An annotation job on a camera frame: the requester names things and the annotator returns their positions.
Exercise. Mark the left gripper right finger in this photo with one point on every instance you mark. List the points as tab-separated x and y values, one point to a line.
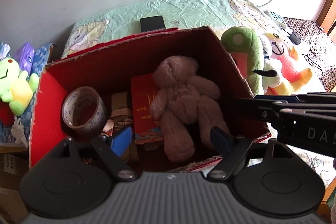
233	151

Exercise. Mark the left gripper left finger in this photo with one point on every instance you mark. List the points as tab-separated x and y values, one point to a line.
110	150

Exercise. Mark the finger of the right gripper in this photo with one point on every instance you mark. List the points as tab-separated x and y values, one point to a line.
259	109
277	98

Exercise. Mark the yellow tiger plush toy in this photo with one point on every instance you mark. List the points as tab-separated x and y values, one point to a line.
294	76

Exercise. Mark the white plush bunny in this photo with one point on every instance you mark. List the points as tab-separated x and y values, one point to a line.
271	74

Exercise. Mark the green pea plush toy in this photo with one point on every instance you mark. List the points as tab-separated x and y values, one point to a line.
246	49

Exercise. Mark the pink plush teddy bear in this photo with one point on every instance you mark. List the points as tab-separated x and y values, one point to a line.
185	98

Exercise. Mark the red cardboard box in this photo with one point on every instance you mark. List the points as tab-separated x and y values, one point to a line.
109	67

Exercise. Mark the brown packing tape roll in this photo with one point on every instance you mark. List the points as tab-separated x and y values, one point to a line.
84	111

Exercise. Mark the red gold book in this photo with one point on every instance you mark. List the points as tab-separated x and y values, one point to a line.
143	91

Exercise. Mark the brown floral tablecloth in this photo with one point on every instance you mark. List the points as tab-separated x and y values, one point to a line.
319	51

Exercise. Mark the black charger adapter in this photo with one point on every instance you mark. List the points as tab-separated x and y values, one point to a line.
295	38

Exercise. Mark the white power strip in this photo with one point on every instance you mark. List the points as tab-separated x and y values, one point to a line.
278	19

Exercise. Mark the crumpled white tissue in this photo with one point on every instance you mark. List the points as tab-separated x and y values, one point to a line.
18	133

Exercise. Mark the cardboard box on floor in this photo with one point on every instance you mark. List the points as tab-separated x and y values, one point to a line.
14	165

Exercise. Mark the cartoon bear bed sheet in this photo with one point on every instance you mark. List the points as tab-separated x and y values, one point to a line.
217	14

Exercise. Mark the green frog plush toy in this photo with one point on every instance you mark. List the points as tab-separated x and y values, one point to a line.
17	87

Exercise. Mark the purple tissue pack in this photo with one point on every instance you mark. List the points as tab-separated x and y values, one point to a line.
24	56

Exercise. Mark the black smartphone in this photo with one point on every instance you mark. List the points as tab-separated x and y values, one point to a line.
151	23

